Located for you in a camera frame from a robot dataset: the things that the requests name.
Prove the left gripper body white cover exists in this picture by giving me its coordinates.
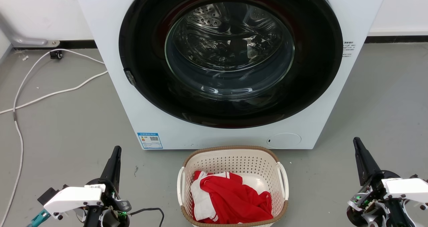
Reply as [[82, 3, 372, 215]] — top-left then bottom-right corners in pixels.
[[37, 178, 132, 227]]

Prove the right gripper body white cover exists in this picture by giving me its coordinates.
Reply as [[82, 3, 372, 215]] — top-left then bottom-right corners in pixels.
[[346, 170, 428, 227]]

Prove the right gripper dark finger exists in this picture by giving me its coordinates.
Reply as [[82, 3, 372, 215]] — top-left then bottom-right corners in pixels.
[[353, 137, 372, 187], [356, 137, 382, 181]]

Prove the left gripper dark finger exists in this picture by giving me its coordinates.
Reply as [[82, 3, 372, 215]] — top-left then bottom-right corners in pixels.
[[100, 146, 118, 189], [113, 146, 122, 192]]

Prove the beige perforated laundry basket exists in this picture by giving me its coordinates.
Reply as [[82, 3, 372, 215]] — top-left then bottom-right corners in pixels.
[[177, 146, 289, 227]]

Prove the teal plastic connector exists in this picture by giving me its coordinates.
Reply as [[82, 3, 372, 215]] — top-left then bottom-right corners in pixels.
[[27, 209, 51, 227]]

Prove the blue energy label sticker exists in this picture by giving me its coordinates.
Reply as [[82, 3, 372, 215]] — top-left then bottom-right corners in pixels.
[[137, 132, 164, 150]]

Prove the white front-load washing machine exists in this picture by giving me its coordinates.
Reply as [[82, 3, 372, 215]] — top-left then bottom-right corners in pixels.
[[73, 0, 390, 150]]

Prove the round white filter cover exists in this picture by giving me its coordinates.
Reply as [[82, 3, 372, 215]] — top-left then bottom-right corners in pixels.
[[266, 133, 302, 149]]

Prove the round black washer door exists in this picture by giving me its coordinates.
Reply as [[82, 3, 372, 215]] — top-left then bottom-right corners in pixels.
[[118, 0, 344, 129]]

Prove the grey door latch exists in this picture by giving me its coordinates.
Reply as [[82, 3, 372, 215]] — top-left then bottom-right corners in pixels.
[[124, 69, 136, 86]]

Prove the red and white garment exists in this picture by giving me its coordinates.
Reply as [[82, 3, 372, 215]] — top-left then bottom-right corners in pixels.
[[191, 171, 274, 224]]

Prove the black baseboard strip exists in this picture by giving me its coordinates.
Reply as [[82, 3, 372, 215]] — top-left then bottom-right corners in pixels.
[[13, 35, 428, 50]]

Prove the steel washer drum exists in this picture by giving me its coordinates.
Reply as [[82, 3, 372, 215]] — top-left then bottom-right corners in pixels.
[[165, 1, 295, 101]]

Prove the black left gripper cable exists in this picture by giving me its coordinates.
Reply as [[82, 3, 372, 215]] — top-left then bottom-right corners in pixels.
[[130, 207, 165, 227]]

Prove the thin white cable brown band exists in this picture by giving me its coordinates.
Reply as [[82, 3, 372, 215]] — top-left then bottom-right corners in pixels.
[[0, 48, 105, 225]]

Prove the thick white power cable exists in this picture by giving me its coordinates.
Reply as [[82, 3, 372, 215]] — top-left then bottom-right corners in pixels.
[[0, 70, 109, 115]]

